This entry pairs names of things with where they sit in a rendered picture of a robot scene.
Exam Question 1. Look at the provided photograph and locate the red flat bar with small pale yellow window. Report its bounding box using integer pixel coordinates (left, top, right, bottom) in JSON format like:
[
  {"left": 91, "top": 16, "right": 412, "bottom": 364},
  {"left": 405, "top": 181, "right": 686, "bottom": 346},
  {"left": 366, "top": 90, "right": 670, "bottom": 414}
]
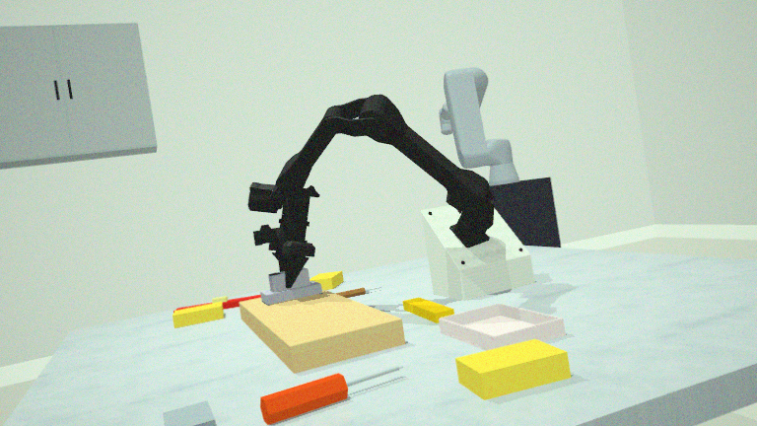
[{"left": 174, "top": 295, "right": 261, "bottom": 312}]

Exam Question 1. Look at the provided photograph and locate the tan flat rectangular panel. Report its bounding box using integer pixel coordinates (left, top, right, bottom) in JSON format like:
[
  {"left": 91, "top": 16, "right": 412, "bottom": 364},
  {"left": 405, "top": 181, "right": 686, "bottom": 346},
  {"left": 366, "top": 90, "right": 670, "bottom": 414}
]
[{"left": 240, "top": 289, "right": 406, "bottom": 374}]

